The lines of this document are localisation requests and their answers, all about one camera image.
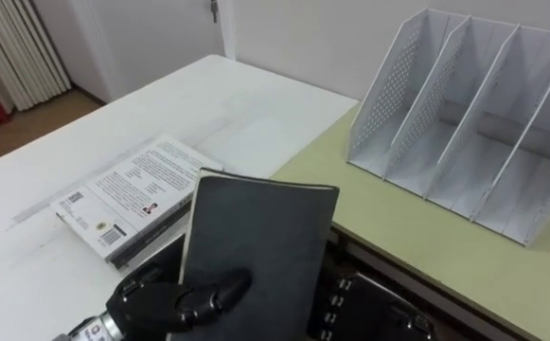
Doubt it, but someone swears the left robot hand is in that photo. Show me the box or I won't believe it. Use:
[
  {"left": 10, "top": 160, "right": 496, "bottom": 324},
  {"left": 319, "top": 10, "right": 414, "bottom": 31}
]
[{"left": 105, "top": 263, "right": 254, "bottom": 340}]

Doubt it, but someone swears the white printed book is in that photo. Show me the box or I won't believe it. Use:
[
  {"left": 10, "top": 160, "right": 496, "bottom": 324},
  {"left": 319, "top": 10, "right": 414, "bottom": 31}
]
[{"left": 49, "top": 134, "right": 224, "bottom": 270}]

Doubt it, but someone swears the white desk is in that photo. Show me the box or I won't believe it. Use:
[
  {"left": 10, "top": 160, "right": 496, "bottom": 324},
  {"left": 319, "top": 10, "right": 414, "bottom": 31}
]
[{"left": 0, "top": 54, "right": 360, "bottom": 341}]

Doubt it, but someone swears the white perforated file rack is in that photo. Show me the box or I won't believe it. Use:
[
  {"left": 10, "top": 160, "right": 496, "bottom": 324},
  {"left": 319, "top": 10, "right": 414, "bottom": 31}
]
[{"left": 345, "top": 7, "right": 550, "bottom": 247}]

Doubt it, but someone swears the pale green desk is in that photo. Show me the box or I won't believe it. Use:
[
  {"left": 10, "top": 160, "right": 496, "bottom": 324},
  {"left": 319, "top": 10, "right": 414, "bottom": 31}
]
[{"left": 270, "top": 101, "right": 550, "bottom": 341}]

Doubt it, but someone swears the dark grey notebook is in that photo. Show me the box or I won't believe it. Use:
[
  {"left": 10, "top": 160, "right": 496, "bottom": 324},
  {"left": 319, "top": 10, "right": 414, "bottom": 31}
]
[{"left": 165, "top": 168, "right": 341, "bottom": 341}]

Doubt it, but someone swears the white pleated curtain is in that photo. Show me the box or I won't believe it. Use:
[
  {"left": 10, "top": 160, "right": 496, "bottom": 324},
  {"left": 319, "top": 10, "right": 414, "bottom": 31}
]
[{"left": 0, "top": 0, "right": 73, "bottom": 114}]

